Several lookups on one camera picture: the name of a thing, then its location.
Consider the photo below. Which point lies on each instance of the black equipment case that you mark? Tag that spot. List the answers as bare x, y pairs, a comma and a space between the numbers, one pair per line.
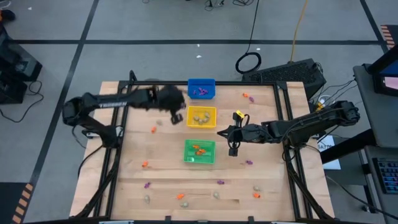
280, 73

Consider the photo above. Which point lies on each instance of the white paper sheet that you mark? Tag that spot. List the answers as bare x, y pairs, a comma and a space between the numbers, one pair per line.
331, 163

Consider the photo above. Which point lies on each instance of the green plastic basket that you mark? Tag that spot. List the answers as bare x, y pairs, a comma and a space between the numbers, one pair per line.
211, 143

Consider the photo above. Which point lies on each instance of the black desk support beam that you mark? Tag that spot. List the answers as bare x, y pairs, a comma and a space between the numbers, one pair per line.
348, 146

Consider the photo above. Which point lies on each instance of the black equipment stack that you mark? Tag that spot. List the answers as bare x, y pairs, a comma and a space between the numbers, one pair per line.
15, 71

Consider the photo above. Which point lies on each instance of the person's foot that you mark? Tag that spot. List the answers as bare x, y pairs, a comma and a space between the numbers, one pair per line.
7, 15

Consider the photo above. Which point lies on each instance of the yellow plug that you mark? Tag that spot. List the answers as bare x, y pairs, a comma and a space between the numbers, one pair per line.
318, 108

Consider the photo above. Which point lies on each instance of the hazard-striped black floor mat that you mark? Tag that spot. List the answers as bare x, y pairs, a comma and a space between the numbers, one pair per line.
14, 202
390, 35

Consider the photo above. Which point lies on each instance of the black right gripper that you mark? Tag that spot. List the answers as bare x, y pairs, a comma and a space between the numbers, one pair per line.
253, 133

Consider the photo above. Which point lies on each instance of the yellow plastic basket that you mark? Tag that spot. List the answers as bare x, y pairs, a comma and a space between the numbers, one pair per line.
191, 109

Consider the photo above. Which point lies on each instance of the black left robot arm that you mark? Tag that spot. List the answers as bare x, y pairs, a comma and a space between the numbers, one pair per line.
109, 101

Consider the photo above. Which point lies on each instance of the grey desk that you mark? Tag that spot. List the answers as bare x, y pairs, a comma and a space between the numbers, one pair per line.
382, 208
373, 118

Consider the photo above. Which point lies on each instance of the black keyboard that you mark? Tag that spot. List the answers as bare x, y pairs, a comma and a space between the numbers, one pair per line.
387, 175

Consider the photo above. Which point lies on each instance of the black computer monitor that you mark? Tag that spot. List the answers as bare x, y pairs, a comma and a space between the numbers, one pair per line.
388, 71

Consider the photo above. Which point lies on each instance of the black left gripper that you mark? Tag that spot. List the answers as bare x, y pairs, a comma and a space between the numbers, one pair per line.
158, 99

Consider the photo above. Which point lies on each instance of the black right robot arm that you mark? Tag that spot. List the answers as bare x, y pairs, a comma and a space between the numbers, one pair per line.
311, 124

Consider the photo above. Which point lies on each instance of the blue plastic basket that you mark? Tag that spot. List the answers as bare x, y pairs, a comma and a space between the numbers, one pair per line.
192, 84

